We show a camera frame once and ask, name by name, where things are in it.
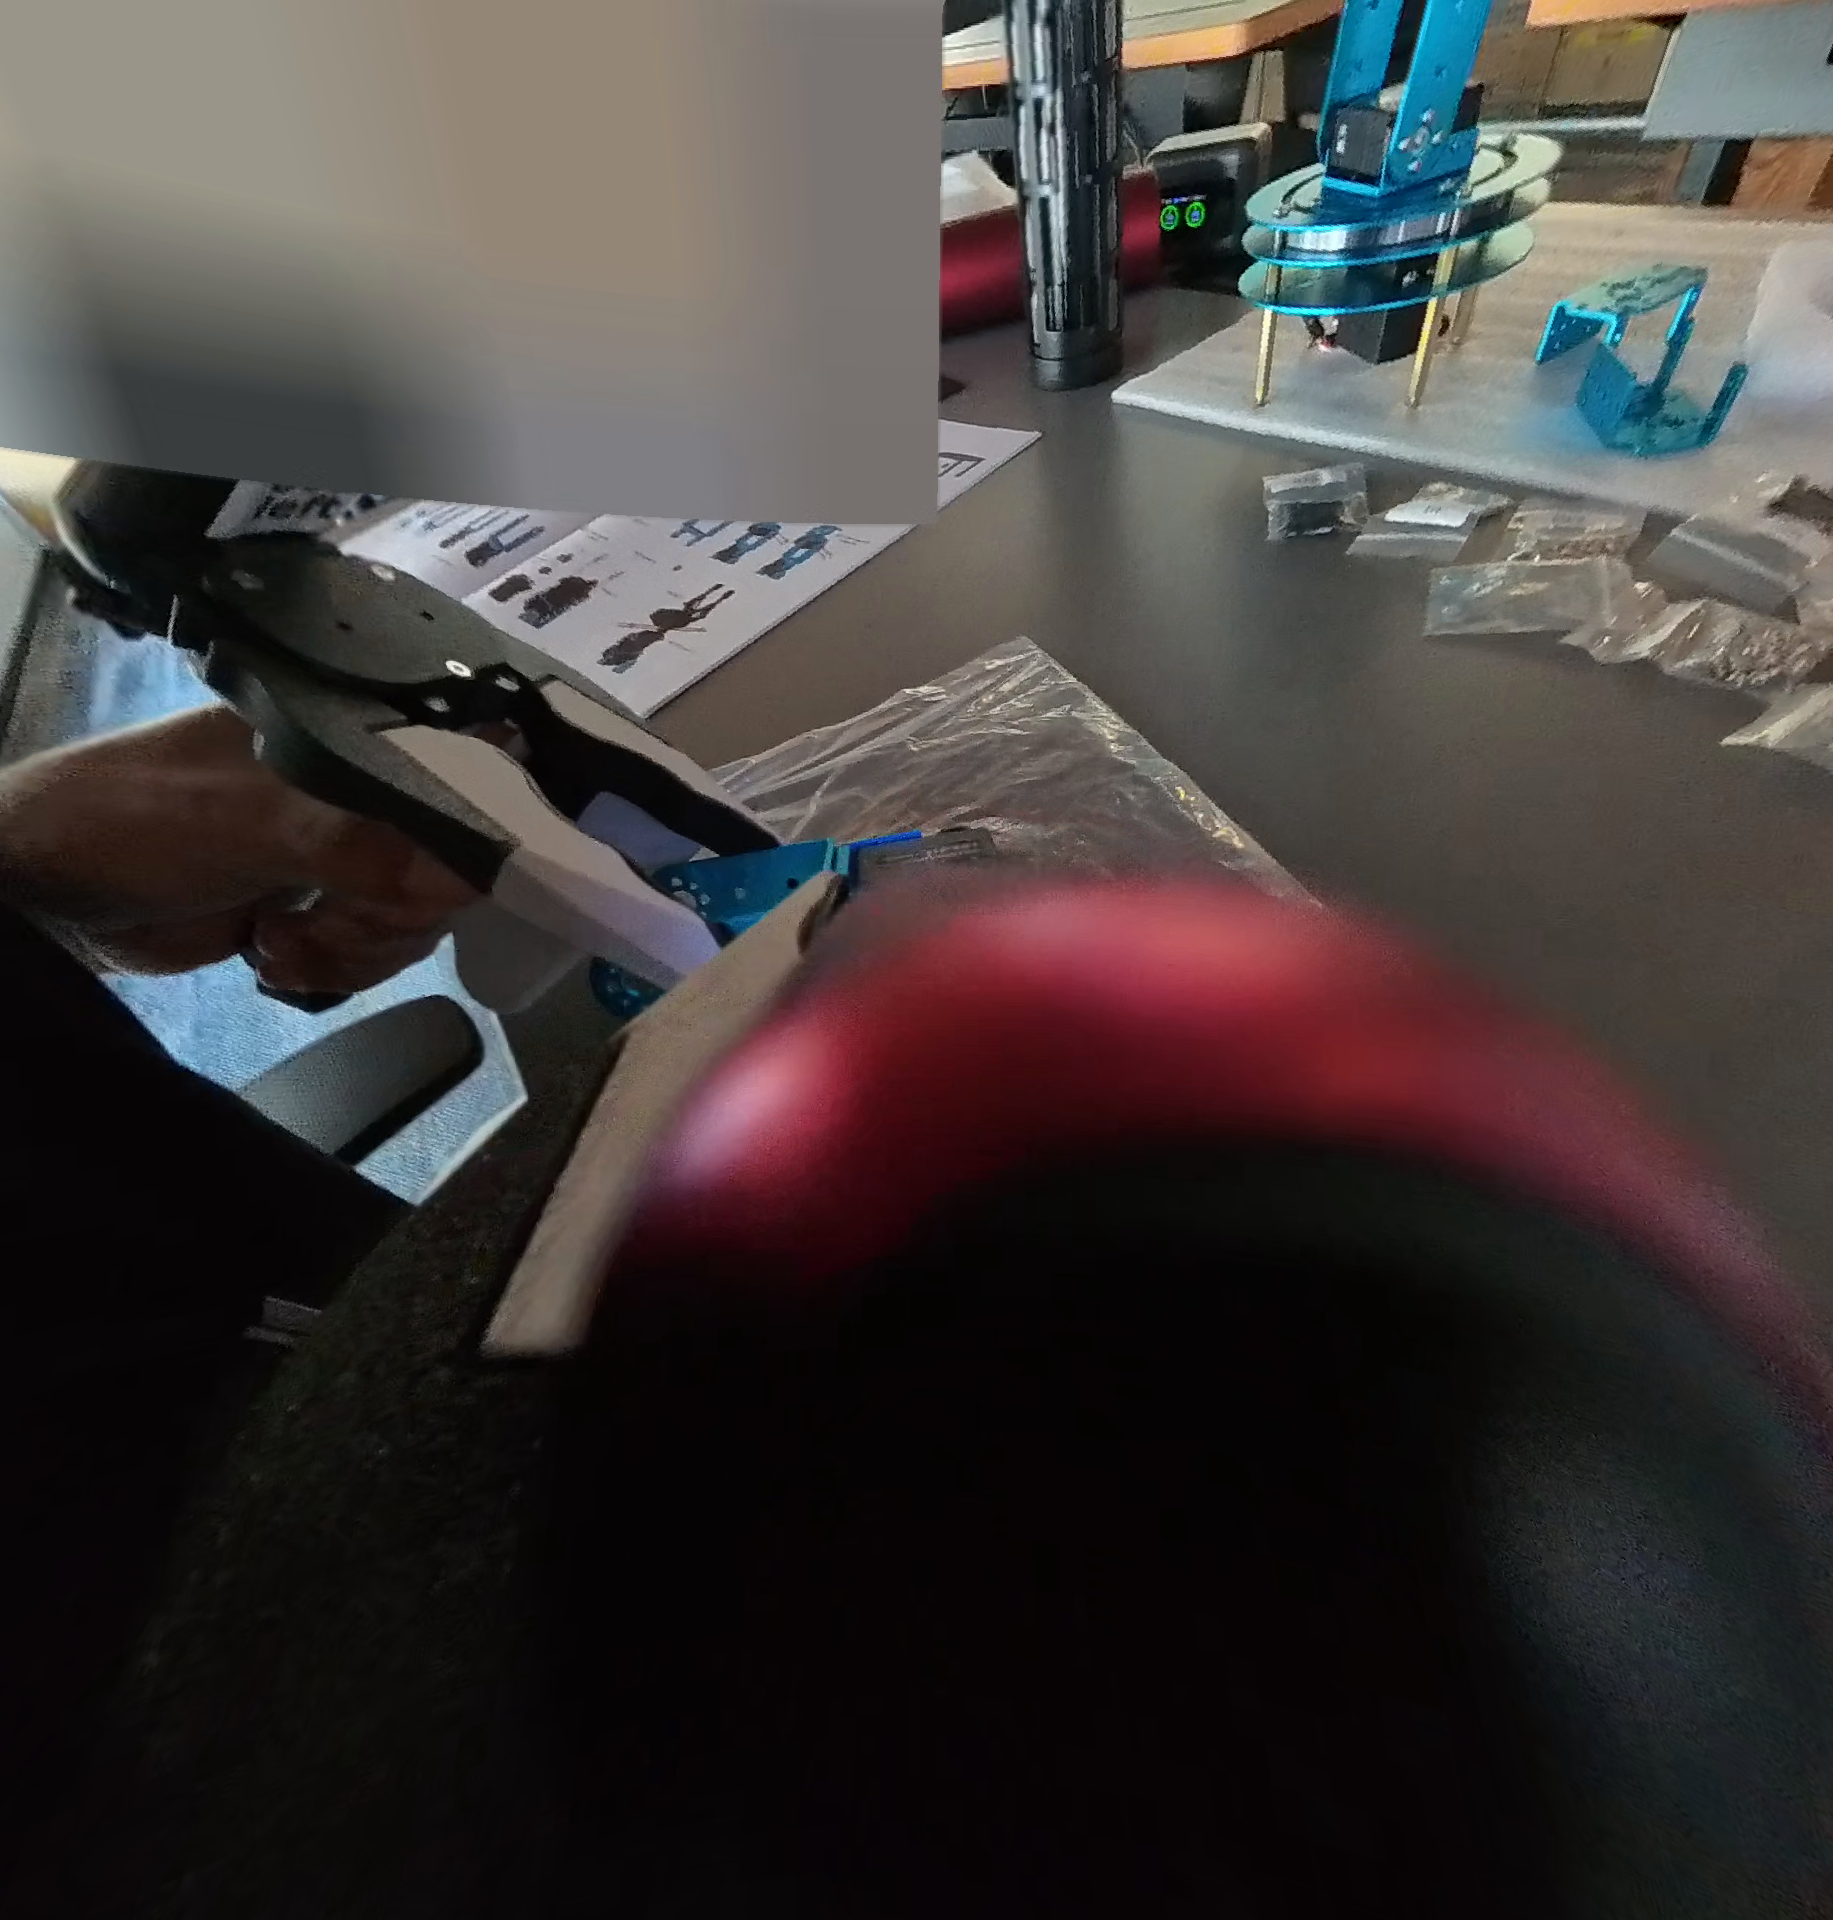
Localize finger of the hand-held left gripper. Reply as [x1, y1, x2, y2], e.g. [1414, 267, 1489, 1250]
[511, 677, 788, 867]
[484, 819, 729, 1011]

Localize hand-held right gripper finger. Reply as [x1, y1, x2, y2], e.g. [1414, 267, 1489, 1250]
[481, 875, 849, 1360]

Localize blue metal servo bracket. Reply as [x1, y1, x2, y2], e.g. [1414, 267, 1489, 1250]
[585, 832, 924, 1031]

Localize black servo motor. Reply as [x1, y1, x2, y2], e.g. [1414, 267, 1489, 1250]
[855, 829, 997, 890]

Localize red electric screwdriver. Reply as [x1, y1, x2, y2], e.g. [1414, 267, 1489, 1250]
[600, 876, 1833, 1653]

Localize grey desk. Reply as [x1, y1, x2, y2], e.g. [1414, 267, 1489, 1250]
[0, 202, 1833, 1352]

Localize person's left hand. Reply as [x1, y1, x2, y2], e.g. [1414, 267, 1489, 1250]
[15, 702, 477, 1005]

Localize printed instruction sheet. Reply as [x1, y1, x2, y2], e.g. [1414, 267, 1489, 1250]
[340, 421, 1043, 720]

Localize white office chair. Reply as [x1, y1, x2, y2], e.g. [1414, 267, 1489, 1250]
[239, 990, 532, 1205]

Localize clear plastic bag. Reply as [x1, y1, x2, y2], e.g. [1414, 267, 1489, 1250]
[705, 637, 1312, 904]

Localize person's dark clothing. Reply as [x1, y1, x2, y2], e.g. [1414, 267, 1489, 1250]
[0, 876, 417, 1502]

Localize red metal cylinder case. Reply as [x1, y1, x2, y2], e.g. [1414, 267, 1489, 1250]
[939, 163, 1167, 334]

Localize black patterned cylinder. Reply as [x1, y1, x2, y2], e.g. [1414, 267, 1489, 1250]
[1003, 0, 1131, 395]

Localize small device with green display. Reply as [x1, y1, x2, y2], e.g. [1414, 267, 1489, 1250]
[1145, 123, 1276, 286]

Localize white foam board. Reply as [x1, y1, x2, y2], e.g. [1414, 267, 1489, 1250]
[1112, 202, 1833, 488]

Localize pile of small parts bags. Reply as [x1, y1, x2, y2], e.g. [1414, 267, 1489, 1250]
[1259, 456, 1833, 792]

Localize orange edged shelf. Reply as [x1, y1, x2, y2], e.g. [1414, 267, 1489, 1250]
[942, 0, 1345, 76]

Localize white foam block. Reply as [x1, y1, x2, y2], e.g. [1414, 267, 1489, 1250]
[1748, 241, 1833, 429]

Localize grey panel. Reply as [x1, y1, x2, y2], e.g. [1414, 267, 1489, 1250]
[1651, 0, 1833, 145]

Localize blue metal u bracket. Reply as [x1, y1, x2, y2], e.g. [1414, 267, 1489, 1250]
[1531, 262, 1754, 461]

